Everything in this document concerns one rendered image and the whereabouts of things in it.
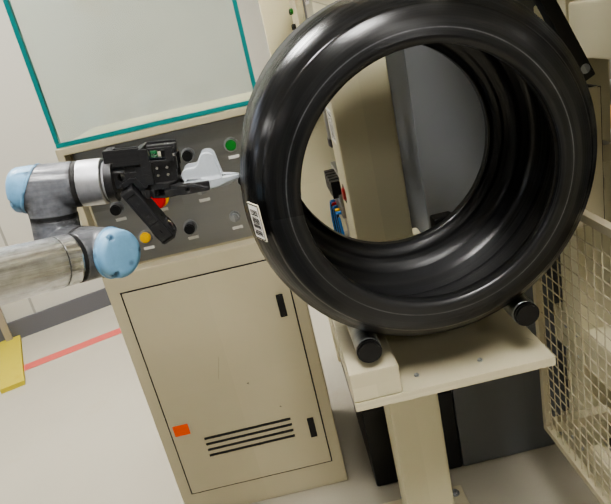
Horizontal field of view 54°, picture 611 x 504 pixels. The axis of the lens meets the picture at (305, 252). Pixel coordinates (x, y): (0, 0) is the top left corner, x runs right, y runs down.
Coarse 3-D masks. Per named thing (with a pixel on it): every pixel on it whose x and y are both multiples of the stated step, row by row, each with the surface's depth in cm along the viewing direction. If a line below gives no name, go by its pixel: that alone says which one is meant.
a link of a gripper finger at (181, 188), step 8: (176, 184) 95; (184, 184) 95; (192, 184) 96; (200, 184) 96; (208, 184) 96; (160, 192) 97; (168, 192) 95; (176, 192) 95; (184, 192) 95; (192, 192) 95
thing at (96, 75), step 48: (48, 0) 145; (96, 0) 146; (144, 0) 147; (192, 0) 148; (48, 48) 149; (96, 48) 150; (144, 48) 151; (192, 48) 152; (240, 48) 153; (48, 96) 153; (96, 96) 154; (144, 96) 155; (192, 96) 156; (240, 96) 157
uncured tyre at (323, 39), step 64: (384, 0) 83; (448, 0) 83; (512, 0) 86; (320, 64) 83; (512, 64) 85; (576, 64) 90; (256, 128) 88; (512, 128) 116; (576, 128) 90; (256, 192) 91; (512, 192) 119; (576, 192) 93; (320, 256) 92; (384, 256) 124; (448, 256) 123; (512, 256) 98; (384, 320) 98; (448, 320) 99
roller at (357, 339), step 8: (352, 328) 108; (352, 336) 107; (360, 336) 104; (368, 336) 103; (376, 336) 105; (360, 344) 102; (368, 344) 102; (376, 344) 102; (360, 352) 102; (368, 352) 102; (376, 352) 103; (368, 360) 103; (376, 360) 103
